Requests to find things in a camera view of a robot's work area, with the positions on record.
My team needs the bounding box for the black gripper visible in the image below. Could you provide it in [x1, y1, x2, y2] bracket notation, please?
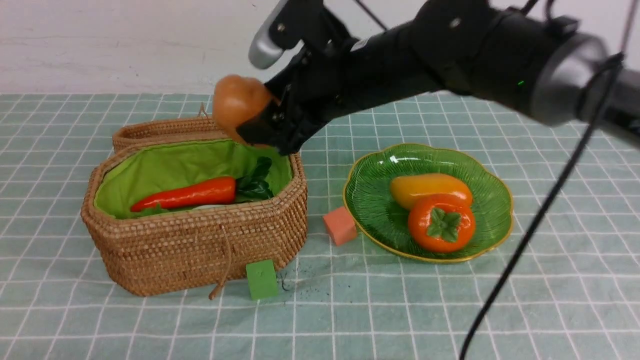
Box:
[236, 14, 444, 156]

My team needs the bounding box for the brown potato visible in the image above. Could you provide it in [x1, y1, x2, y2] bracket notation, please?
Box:
[212, 74, 281, 146]

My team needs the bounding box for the red carrot with leaves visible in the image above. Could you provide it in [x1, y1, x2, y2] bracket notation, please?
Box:
[130, 156, 274, 213]

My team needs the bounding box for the orange yellow mango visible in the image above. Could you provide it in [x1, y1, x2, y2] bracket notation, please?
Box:
[389, 173, 474, 211]

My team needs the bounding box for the orange persimmon green calyx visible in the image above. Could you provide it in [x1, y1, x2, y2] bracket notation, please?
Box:
[407, 194, 477, 254]

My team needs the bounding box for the white radish with leaves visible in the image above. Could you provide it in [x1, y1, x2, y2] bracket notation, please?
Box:
[131, 204, 227, 219]

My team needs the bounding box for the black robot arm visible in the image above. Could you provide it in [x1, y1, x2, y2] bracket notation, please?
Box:
[236, 0, 610, 155]

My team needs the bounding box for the woven wicker basket lid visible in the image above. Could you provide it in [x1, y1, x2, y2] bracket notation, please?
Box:
[112, 102, 228, 153]

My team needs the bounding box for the orange foam cube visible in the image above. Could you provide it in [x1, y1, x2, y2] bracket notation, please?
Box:
[322, 206, 358, 247]

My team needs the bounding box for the green glass leaf plate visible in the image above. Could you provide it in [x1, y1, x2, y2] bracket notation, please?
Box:
[342, 143, 514, 264]

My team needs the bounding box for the green foam cube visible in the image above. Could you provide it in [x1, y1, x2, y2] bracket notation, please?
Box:
[246, 259, 279, 301]

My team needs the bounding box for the woven wicker basket green lining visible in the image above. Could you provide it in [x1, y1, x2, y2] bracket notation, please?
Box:
[80, 138, 308, 298]

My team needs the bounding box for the green checked tablecloth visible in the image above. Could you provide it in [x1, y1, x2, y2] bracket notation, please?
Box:
[0, 93, 640, 360]

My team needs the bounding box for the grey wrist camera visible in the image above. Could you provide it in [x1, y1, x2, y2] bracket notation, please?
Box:
[248, 0, 326, 70]

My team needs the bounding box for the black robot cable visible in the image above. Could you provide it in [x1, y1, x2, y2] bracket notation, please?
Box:
[350, 0, 640, 360]

